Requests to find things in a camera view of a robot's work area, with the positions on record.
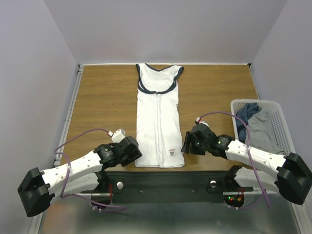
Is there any purple cable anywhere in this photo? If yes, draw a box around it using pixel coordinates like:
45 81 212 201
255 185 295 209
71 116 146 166
53 128 127 212
195 111 272 211

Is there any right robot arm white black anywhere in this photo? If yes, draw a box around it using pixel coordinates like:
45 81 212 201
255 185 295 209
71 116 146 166
181 123 312 205

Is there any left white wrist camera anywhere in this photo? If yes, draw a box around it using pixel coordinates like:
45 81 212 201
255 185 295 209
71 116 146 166
108 129 125 143

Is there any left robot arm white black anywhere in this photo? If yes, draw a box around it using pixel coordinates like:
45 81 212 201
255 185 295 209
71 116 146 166
18 136 142 217

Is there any white graphic tank top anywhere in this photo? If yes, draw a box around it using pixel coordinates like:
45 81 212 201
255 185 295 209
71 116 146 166
135 63 185 168

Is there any grey tank top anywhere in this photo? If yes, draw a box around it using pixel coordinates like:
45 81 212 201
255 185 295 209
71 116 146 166
246 108 286 155

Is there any navy blue tank top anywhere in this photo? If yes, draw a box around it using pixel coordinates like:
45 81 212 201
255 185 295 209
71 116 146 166
235 102 262 143

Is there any aluminium frame rail left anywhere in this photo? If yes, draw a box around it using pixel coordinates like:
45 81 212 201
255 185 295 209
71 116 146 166
55 64 85 166

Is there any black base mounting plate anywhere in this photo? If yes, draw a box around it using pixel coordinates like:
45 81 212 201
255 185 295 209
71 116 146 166
80 171 254 204

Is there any aluminium frame rail front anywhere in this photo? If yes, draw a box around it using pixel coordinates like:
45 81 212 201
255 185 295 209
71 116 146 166
39 173 305 200

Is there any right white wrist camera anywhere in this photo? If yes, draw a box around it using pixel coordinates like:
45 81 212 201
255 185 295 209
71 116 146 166
195 117 209 127

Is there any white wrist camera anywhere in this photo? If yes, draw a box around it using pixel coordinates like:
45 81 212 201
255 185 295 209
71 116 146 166
195 117 209 127
108 129 125 143

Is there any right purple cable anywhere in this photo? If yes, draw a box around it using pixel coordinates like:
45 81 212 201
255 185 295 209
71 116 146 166
195 111 272 211

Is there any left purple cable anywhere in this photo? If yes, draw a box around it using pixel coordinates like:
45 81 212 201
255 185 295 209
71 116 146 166
53 128 127 212

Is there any white plastic laundry basket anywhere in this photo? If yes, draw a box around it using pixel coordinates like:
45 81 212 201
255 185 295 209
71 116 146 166
230 99 296 155

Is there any aluminium frame rail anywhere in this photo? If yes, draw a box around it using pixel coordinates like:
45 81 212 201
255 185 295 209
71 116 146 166
39 173 305 200
55 64 85 166

